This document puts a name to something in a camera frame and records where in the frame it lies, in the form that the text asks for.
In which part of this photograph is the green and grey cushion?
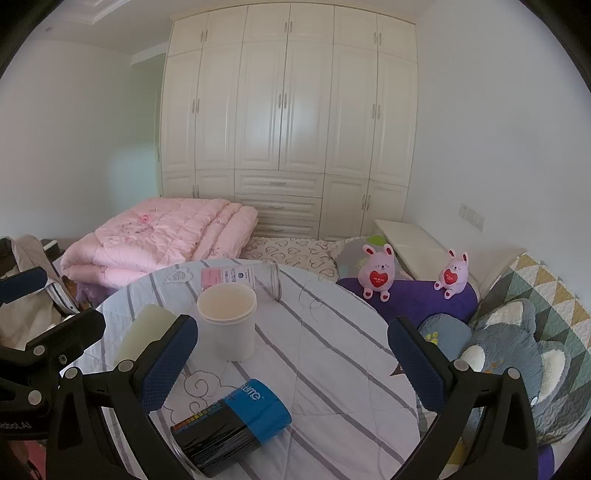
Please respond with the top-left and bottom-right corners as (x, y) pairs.
(344, 234), (389, 278)

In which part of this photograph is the grey plush bear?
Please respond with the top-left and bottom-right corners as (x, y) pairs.
(455, 298), (583, 444)

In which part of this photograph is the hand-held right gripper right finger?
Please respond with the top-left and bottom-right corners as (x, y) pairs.
(387, 316), (541, 480)

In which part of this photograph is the small pink bunny toy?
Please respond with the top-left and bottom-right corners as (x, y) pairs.
(434, 249), (469, 301)

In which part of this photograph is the clear jar with pink label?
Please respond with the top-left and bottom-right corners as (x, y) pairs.
(201, 262), (283, 302)

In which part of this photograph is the blue-grey paw cushion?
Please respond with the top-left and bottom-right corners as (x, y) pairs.
(418, 314), (472, 365)

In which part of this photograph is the pale green cup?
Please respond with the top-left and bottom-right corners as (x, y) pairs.
(113, 304), (175, 365)

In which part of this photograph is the large pink bunny toy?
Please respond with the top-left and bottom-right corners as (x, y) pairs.
(359, 244), (395, 301)

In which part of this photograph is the purple cushion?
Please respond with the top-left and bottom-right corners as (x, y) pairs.
(336, 276), (478, 326)

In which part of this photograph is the white cup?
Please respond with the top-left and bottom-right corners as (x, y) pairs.
(197, 282), (258, 362)

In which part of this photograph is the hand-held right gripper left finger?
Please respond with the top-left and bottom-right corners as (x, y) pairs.
(46, 315), (199, 480)

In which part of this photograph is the white wall switch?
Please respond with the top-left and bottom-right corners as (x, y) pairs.
(459, 203), (486, 230)

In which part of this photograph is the pink quilt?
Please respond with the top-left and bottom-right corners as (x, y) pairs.
(60, 198), (259, 289)

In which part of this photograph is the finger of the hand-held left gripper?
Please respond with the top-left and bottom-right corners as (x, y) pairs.
(0, 265), (51, 305)
(23, 308), (108, 358)

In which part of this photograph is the black and blue canister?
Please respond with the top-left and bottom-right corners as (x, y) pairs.
(170, 378), (293, 478)

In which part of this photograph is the white pillow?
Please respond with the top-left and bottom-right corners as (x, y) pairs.
(374, 219), (527, 296)

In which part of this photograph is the green patchwork quilt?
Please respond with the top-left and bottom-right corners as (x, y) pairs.
(471, 253), (591, 444)

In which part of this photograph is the white wardrobe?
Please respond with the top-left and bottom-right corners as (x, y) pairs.
(159, 2), (419, 241)

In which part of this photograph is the heart-print pillow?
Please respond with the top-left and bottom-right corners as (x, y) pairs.
(240, 236), (347, 280)

